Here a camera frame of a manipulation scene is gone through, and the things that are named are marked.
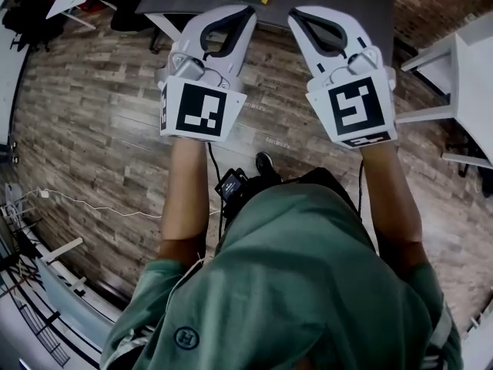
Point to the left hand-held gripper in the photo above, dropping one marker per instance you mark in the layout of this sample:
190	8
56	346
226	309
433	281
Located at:
200	108

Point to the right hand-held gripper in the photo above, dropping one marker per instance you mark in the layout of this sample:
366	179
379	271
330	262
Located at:
356	108

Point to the person's left forearm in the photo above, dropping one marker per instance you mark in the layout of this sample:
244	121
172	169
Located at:
185	191

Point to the person's right forearm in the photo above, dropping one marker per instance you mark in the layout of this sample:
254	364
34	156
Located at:
389	206

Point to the black office chair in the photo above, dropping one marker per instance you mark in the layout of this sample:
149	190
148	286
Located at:
131	19
487	183
31	17

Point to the person's black shoe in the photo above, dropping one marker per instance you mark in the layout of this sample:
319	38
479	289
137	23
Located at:
265	164

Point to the person's black trousers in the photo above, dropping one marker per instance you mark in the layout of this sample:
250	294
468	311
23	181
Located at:
327	181

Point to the large white desk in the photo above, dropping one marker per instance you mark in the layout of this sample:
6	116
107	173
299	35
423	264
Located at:
473	83

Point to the black device with screen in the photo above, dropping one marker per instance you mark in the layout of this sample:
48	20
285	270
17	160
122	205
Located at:
230	185

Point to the white plug adapter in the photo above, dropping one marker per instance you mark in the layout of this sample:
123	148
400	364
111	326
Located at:
44	194

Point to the person's green shirt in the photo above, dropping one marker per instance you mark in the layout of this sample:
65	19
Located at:
292	283

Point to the white desk with pale panel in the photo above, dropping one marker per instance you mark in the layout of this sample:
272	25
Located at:
73	303

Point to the black metal railing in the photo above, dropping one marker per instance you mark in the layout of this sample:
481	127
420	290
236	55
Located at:
42	334

